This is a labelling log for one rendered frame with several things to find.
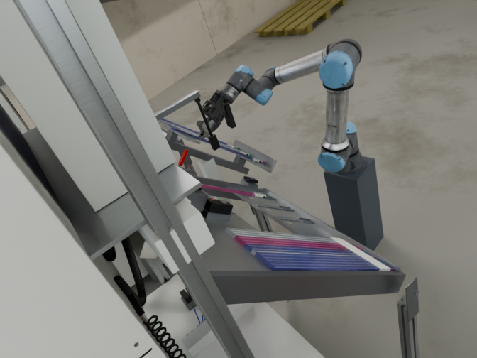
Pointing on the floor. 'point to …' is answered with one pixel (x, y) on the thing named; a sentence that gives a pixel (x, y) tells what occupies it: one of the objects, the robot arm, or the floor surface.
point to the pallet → (268, 29)
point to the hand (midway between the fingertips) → (202, 136)
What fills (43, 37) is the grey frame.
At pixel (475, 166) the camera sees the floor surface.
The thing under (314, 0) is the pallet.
